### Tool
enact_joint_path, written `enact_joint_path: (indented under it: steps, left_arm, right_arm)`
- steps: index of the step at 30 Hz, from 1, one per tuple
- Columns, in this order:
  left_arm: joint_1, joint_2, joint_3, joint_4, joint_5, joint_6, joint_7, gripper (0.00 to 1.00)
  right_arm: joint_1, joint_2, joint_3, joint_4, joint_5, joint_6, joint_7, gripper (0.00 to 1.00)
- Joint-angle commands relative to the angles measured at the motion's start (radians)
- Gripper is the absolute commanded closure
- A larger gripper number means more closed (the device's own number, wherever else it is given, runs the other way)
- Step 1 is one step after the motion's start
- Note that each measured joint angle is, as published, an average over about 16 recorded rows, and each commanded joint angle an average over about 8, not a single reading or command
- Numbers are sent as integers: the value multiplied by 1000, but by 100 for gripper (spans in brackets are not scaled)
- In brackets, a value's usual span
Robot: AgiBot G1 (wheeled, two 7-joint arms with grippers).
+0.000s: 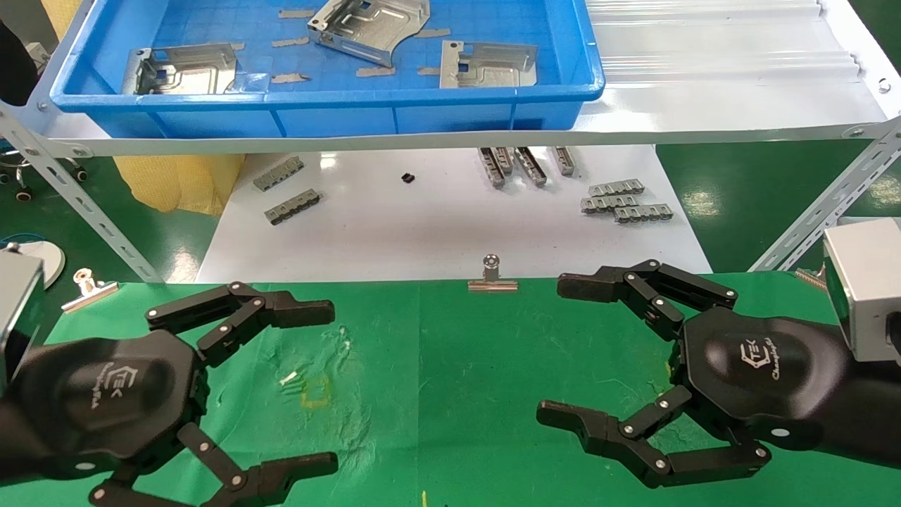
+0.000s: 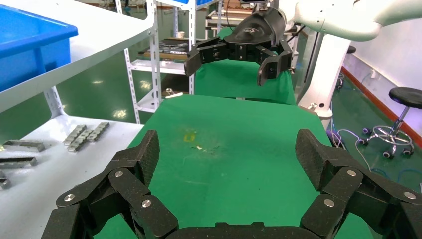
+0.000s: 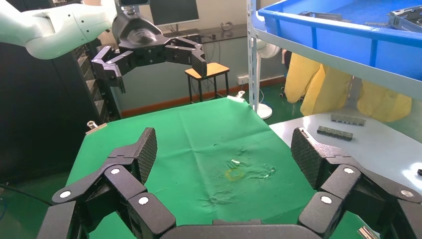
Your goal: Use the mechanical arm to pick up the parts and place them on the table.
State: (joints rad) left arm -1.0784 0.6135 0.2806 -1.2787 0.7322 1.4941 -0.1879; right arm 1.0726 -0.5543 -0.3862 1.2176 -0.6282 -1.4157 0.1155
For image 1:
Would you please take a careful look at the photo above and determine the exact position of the white metal shelf rack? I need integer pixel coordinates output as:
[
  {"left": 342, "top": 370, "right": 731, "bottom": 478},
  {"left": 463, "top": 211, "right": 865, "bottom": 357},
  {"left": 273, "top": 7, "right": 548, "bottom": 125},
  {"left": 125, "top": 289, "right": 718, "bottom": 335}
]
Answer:
[{"left": 0, "top": 0, "right": 901, "bottom": 284}]

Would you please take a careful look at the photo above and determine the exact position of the silver binder clip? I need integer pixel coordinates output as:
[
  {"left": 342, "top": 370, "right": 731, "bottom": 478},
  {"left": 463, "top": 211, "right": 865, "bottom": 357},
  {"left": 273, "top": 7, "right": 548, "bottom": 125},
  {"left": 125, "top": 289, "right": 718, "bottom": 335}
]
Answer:
[
  {"left": 61, "top": 268, "right": 119, "bottom": 313},
  {"left": 468, "top": 255, "right": 519, "bottom": 292}
]

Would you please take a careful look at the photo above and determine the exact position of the yellow mesh bag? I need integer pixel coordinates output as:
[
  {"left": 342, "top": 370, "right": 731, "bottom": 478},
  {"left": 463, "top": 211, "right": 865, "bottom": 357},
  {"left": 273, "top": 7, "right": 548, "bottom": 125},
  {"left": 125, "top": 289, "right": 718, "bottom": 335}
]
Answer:
[{"left": 41, "top": 0, "right": 246, "bottom": 215}]

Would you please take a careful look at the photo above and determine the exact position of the clear corrugated plastic sheet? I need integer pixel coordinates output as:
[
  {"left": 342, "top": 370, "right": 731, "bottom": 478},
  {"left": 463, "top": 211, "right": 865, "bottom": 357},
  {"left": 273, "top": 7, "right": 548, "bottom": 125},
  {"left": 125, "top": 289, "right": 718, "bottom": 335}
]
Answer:
[{"left": 583, "top": 0, "right": 865, "bottom": 87}]

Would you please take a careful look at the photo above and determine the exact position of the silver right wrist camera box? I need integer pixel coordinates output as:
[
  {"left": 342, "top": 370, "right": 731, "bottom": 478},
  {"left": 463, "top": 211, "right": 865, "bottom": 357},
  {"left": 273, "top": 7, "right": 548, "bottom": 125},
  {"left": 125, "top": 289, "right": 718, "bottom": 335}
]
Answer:
[{"left": 822, "top": 217, "right": 901, "bottom": 364}]

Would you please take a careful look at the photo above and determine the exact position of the blue plastic bin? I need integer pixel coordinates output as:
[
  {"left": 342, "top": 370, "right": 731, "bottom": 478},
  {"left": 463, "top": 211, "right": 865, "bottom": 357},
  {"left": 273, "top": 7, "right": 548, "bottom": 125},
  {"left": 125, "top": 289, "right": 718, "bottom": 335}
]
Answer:
[{"left": 49, "top": 0, "right": 606, "bottom": 139}]

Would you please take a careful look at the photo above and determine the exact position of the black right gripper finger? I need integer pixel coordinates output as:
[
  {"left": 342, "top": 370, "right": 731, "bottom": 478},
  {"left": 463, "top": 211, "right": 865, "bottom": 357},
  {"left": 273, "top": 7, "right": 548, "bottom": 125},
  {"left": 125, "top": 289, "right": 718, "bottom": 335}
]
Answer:
[
  {"left": 536, "top": 384, "right": 772, "bottom": 489},
  {"left": 557, "top": 259, "right": 739, "bottom": 343}
]

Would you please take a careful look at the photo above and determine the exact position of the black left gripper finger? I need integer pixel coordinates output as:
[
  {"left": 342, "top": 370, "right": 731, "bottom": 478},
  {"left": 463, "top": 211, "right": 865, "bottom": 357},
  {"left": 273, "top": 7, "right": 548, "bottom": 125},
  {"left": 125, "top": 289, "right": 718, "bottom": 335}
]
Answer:
[
  {"left": 89, "top": 422, "right": 339, "bottom": 507},
  {"left": 146, "top": 282, "right": 336, "bottom": 368}
]

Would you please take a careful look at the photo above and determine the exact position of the black chair back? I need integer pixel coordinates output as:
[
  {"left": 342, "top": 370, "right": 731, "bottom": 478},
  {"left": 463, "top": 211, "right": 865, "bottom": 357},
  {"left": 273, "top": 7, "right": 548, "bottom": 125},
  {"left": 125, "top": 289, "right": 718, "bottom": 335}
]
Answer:
[{"left": 0, "top": 20, "right": 40, "bottom": 107}]

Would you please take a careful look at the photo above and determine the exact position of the stamped sheet metal bracket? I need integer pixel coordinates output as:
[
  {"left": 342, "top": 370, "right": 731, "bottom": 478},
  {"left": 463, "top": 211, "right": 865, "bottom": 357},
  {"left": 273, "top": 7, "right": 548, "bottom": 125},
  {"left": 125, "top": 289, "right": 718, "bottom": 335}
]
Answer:
[
  {"left": 439, "top": 40, "right": 539, "bottom": 89},
  {"left": 307, "top": 0, "right": 431, "bottom": 69},
  {"left": 121, "top": 42, "right": 241, "bottom": 96}
]

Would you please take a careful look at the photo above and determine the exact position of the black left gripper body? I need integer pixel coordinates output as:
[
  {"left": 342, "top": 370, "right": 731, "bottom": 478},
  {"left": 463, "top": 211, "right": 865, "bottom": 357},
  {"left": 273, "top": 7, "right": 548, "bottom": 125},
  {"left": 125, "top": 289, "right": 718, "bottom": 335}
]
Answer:
[{"left": 32, "top": 329, "right": 210, "bottom": 480}]

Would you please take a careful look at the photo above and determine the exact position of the black chair base with casters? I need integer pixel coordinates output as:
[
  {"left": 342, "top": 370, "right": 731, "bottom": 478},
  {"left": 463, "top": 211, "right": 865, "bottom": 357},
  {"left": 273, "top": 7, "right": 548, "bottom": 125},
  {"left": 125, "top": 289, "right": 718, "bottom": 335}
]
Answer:
[{"left": 0, "top": 137, "right": 89, "bottom": 204}]

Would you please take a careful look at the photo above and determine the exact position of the white round stand base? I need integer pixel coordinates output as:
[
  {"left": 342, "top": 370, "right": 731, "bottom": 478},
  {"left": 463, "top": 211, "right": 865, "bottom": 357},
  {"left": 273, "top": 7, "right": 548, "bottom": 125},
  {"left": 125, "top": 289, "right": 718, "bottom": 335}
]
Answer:
[{"left": 0, "top": 240, "right": 66, "bottom": 290}]

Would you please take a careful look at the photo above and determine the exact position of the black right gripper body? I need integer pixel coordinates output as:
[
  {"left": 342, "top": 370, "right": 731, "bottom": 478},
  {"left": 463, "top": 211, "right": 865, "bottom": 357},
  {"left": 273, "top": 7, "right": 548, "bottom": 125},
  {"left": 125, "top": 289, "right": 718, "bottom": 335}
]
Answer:
[{"left": 674, "top": 307, "right": 850, "bottom": 453}]

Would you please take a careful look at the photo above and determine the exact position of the green cloth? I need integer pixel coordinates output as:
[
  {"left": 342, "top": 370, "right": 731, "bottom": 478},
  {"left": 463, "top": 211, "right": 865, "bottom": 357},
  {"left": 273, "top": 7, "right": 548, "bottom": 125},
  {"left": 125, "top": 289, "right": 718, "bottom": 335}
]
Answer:
[{"left": 0, "top": 271, "right": 901, "bottom": 507}]

